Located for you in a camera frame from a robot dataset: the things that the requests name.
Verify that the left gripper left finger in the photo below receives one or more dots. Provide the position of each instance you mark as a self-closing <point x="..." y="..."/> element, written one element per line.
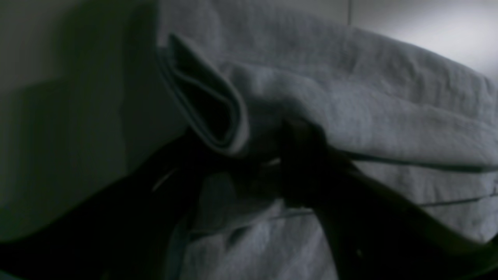
<point x="124" y="230"/>

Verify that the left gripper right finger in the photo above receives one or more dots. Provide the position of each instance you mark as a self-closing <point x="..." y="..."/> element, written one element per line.
<point x="373" y="232"/>

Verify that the grey T-shirt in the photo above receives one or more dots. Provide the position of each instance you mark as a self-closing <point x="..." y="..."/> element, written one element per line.
<point x="421" y="124"/>

